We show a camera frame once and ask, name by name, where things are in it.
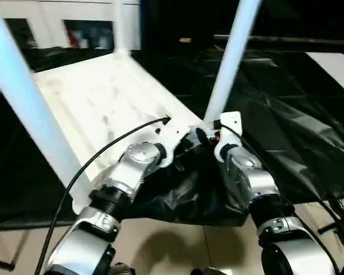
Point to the black mat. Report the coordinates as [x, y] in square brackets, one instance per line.
[275, 114]

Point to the white cabinet with glass doors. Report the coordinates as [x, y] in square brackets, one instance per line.
[63, 23]

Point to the white plastic table leg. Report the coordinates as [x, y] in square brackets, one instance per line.
[23, 97]
[232, 57]
[121, 26]

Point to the black furniture with gold label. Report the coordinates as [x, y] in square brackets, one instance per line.
[275, 23]

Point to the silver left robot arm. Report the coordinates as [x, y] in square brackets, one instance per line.
[103, 200]

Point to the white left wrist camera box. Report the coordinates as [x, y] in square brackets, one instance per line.
[175, 134]

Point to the white plastic table top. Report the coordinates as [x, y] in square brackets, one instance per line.
[103, 97]

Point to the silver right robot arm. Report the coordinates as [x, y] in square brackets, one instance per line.
[264, 195]

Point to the black metal stand leg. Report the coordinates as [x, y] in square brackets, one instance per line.
[0, 263]

